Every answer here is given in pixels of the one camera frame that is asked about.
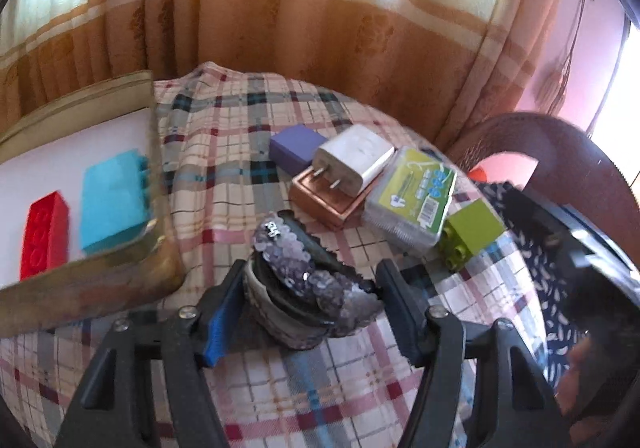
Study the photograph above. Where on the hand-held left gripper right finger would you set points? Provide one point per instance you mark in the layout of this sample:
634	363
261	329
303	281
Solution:
400	313

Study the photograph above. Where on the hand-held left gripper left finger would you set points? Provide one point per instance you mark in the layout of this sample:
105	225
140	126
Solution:
220	328

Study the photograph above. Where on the gold tin tray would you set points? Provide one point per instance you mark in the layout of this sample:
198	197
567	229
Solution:
125	273

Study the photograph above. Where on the clear plastic box green label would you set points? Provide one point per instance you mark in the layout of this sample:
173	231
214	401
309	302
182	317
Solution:
410	203

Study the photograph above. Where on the green building block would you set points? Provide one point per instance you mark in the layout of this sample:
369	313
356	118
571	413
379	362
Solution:
472	228

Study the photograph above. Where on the copper tin box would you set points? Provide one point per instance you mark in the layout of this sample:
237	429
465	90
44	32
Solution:
320	208

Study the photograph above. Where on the white charger plug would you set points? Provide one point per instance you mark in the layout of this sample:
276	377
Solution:
355	157

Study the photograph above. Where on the teal building block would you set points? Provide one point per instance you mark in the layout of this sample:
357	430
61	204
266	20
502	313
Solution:
110	203

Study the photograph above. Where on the red building block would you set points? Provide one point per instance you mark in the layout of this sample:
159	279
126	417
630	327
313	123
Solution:
45	238

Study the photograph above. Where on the small purple box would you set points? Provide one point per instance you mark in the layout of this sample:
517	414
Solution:
295	145

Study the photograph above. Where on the navy feather print cushion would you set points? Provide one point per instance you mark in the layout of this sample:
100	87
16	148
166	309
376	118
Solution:
530	278

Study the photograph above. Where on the orange cushion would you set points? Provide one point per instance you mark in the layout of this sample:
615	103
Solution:
477	174

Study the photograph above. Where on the brown wicker chair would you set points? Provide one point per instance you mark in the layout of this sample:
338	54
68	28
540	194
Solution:
565	142

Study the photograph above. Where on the cream and orange curtain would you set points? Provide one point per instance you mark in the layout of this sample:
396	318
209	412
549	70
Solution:
300	27

